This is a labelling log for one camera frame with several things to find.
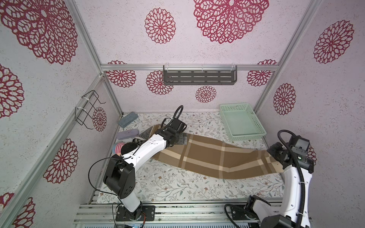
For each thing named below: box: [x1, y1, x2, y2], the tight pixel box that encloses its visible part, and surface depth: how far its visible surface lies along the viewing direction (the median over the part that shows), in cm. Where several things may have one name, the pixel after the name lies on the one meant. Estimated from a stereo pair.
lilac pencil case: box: [116, 128, 139, 140], surface depth 106 cm
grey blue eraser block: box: [117, 111, 139, 129], surface depth 116 cm
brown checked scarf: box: [150, 124, 286, 180], surface depth 94 cm
